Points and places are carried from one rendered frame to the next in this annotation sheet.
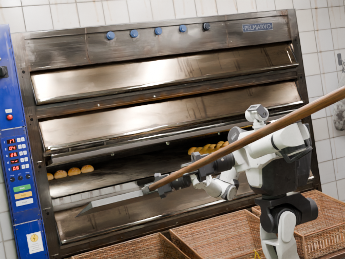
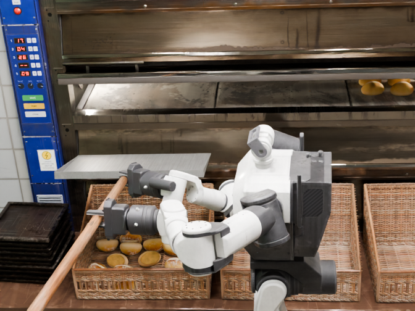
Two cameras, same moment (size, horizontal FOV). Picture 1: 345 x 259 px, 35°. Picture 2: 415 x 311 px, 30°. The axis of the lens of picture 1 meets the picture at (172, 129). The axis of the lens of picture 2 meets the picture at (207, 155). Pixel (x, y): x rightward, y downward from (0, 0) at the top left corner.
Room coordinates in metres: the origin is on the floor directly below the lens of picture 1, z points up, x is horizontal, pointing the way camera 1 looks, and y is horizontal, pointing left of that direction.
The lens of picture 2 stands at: (0.73, -1.36, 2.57)
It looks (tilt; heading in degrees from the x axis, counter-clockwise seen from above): 28 degrees down; 32
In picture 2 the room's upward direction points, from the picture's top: 3 degrees counter-clockwise
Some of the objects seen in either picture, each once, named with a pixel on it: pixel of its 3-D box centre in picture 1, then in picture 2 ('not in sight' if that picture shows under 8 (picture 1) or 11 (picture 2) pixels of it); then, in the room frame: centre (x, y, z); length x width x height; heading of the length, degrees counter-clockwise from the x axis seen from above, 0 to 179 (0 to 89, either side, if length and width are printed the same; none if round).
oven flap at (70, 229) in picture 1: (197, 193); (282, 145); (3.41, -0.09, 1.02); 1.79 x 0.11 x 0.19; 116
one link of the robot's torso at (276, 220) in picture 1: (278, 218); (274, 277); (2.61, -0.44, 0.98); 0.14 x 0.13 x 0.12; 26
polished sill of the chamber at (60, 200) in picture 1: (192, 170); (282, 113); (3.43, -0.08, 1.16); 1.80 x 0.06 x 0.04; 116
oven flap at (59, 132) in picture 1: (184, 110); (281, 30); (3.41, -0.09, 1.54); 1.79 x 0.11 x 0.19; 116
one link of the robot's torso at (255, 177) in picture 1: (274, 156); (283, 202); (2.63, -0.46, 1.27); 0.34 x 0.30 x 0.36; 22
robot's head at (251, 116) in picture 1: (256, 116); (262, 144); (2.61, -0.40, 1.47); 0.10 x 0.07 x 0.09; 22
